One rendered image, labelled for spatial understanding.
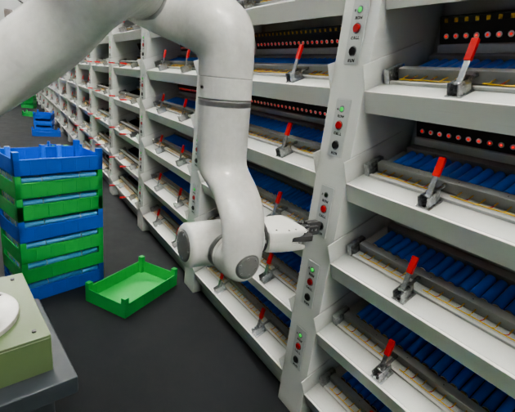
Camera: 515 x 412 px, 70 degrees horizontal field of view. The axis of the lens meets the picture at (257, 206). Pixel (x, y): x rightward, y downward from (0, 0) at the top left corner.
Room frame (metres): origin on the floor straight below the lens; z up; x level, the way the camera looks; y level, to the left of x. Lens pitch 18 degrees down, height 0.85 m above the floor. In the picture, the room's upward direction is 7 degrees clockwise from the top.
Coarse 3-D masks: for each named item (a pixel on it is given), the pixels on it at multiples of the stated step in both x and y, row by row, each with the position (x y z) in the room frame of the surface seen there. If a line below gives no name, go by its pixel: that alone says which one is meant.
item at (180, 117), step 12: (180, 84) 1.95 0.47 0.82; (156, 96) 1.95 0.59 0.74; (168, 96) 1.98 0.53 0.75; (180, 96) 1.93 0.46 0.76; (192, 96) 1.85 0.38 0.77; (156, 108) 1.90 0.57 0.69; (168, 108) 1.84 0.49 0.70; (180, 108) 1.70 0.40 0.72; (192, 108) 1.63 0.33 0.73; (156, 120) 1.81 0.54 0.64; (168, 120) 1.65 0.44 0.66; (180, 120) 1.56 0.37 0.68; (192, 120) 1.42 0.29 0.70; (192, 132) 1.45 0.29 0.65
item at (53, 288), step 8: (96, 264) 1.36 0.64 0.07; (8, 272) 1.25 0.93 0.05; (88, 272) 1.32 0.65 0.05; (96, 272) 1.34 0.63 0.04; (64, 280) 1.24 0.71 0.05; (72, 280) 1.26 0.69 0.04; (80, 280) 1.29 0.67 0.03; (96, 280) 1.34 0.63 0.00; (40, 288) 1.17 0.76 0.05; (48, 288) 1.19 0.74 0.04; (56, 288) 1.22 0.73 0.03; (64, 288) 1.24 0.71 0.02; (72, 288) 1.26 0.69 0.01; (40, 296) 1.17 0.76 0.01; (48, 296) 1.19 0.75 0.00
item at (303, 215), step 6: (258, 192) 1.14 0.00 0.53; (264, 192) 1.12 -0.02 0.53; (264, 198) 1.12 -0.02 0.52; (270, 198) 1.09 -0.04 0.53; (282, 204) 1.04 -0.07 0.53; (288, 204) 1.02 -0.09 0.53; (288, 210) 1.02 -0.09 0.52; (294, 210) 0.99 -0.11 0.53; (300, 210) 0.98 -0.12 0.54; (300, 216) 0.97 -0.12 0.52; (306, 216) 0.95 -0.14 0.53
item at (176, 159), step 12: (156, 132) 1.95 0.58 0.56; (168, 132) 1.99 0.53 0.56; (180, 132) 1.95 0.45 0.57; (144, 144) 1.91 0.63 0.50; (156, 144) 1.90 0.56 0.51; (168, 144) 1.80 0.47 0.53; (180, 144) 1.78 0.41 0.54; (192, 144) 1.74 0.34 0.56; (156, 156) 1.77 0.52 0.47; (168, 156) 1.70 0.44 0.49; (180, 156) 1.56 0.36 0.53; (168, 168) 1.66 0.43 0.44; (180, 168) 1.52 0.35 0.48
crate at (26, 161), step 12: (0, 156) 1.20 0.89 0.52; (12, 156) 1.13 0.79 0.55; (24, 156) 1.33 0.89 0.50; (36, 156) 1.36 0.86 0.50; (48, 156) 1.40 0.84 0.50; (72, 156) 1.47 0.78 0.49; (84, 156) 1.31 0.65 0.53; (96, 156) 1.35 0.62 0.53; (12, 168) 1.13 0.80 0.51; (24, 168) 1.15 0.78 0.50; (36, 168) 1.18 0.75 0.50; (48, 168) 1.21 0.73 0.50; (60, 168) 1.25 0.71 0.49; (72, 168) 1.28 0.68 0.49; (84, 168) 1.31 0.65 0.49; (96, 168) 1.35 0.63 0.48
